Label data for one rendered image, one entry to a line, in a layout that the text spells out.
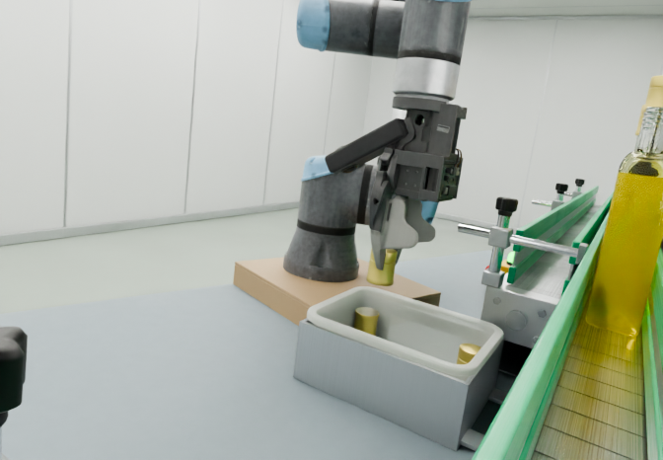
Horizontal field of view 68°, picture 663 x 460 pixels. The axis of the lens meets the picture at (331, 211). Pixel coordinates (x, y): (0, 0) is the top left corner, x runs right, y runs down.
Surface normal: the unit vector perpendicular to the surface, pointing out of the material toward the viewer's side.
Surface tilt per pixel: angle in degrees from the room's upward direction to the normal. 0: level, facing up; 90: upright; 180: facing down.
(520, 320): 90
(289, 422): 0
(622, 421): 0
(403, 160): 90
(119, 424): 0
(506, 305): 90
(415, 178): 90
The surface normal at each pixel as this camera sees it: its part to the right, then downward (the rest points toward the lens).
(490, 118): -0.53, 0.08
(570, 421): 0.12, -0.98
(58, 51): 0.84, 0.19
